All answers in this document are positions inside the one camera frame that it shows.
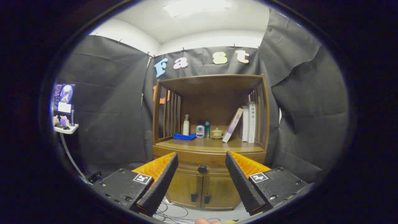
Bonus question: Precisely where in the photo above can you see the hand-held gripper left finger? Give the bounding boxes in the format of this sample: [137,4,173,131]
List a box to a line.
[92,152,179,217]

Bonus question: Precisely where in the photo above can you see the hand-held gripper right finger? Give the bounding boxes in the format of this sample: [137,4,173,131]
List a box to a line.
[225,151,311,216]

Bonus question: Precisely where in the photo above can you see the brown wooden drawer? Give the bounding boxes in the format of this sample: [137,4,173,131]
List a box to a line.
[153,145,266,178]

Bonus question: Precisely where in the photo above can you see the wooden countertop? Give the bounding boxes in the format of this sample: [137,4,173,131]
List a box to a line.
[155,137,264,153]

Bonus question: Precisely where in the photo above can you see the brown wooden cabinet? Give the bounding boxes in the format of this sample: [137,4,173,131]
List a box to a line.
[152,74,271,211]

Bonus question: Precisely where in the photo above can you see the blue folded cloth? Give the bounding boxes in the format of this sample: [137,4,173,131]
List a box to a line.
[173,133,197,141]

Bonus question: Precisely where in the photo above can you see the white book black spine print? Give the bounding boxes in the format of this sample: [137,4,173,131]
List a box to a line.
[248,101,256,143]

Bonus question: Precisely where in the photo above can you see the purple white book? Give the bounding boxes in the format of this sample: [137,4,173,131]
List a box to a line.
[222,108,244,143]

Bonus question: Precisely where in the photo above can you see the plain white book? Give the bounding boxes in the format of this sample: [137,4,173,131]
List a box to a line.
[242,106,249,142]

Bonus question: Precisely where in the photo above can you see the black floor device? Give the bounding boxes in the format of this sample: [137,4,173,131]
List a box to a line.
[88,171,102,184]

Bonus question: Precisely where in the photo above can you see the black backdrop cloth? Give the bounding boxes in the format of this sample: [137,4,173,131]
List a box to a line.
[51,8,349,184]

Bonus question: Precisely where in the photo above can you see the grey curved pole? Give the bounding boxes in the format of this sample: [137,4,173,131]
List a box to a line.
[60,133,89,184]

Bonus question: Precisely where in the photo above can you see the ceiling light panel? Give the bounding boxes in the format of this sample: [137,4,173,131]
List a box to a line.
[162,0,230,17]

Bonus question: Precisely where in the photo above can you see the tangled black floor cables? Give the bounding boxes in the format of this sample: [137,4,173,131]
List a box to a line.
[154,201,221,224]

